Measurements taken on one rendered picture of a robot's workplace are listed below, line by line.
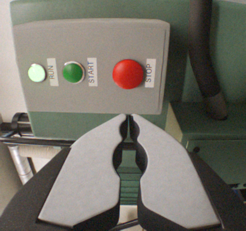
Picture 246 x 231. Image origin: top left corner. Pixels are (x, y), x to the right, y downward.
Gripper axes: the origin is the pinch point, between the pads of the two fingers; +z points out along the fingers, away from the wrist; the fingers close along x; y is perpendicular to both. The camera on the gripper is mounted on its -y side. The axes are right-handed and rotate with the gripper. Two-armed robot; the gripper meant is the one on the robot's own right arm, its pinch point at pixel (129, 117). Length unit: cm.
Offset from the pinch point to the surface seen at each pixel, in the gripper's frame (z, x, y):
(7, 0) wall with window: 152, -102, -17
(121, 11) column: 14.0, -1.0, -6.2
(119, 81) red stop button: 6.9, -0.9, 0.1
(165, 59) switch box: 8.0, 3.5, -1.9
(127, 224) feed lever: 10.5, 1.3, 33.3
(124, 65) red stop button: 6.9, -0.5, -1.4
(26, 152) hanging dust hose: 132, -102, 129
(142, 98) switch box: 7.8, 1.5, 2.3
